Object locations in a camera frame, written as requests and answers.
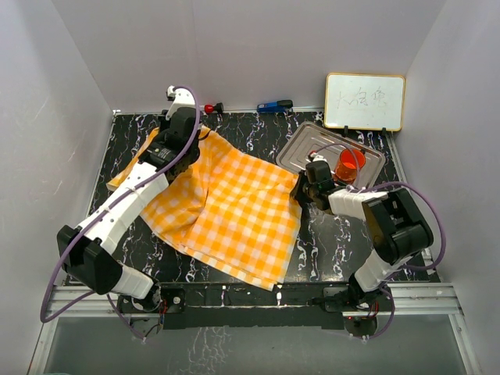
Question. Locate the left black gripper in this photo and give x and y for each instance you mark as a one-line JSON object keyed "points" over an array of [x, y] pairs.
{"points": [[163, 125]]}

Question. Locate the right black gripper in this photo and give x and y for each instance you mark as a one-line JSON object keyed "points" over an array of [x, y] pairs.
{"points": [[296, 194]]}

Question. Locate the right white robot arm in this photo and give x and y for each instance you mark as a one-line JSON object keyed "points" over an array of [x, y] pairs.
{"points": [[397, 228]]}

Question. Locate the silver metal tray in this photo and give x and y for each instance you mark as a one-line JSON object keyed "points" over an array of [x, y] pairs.
{"points": [[312, 138]]}

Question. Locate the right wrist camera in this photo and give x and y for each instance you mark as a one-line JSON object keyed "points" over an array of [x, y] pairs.
{"points": [[316, 157]]}

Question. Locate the orange translucent cup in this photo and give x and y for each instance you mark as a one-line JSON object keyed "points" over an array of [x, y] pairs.
{"points": [[349, 164]]}

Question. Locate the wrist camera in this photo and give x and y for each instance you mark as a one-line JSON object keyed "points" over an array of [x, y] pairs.
{"points": [[316, 157], [179, 97]]}

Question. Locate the yellow checkered tablecloth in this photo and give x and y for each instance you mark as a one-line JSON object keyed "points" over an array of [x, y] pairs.
{"points": [[231, 211]]}

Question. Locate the red black knob tool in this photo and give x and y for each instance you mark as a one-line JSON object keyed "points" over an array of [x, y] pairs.
{"points": [[217, 108]]}

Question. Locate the aluminium frame rail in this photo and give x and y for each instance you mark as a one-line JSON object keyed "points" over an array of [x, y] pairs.
{"points": [[413, 298]]}

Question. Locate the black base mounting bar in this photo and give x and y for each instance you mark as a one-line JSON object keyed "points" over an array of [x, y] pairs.
{"points": [[316, 304]]}

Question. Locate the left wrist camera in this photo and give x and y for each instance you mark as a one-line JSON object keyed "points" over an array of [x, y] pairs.
{"points": [[179, 97]]}

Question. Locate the small whiteboard yellow frame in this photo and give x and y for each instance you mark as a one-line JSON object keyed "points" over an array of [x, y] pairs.
{"points": [[361, 101]]}

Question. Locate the blue marker pen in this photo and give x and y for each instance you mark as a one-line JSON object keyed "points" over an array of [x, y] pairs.
{"points": [[281, 106]]}

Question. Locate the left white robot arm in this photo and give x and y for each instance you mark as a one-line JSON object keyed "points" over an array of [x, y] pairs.
{"points": [[88, 249]]}

